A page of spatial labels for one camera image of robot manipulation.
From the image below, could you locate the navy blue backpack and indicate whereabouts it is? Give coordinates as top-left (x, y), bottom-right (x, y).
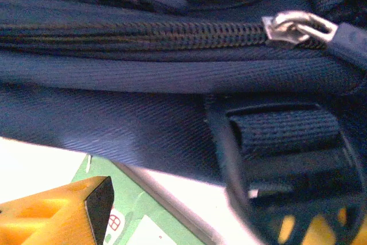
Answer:
top-left (0, 0), bottom-right (367, 245)

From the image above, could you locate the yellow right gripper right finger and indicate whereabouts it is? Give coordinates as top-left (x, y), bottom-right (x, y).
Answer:
top-left (276, 207), bottom-right (367, 245)

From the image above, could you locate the green card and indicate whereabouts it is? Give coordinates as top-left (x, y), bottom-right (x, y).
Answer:
top-left (71, 154), bottom-right (201, 245)

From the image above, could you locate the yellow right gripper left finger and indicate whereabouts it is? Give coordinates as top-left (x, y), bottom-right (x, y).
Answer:
top-left (0, 176), bottom-right (115, 245)

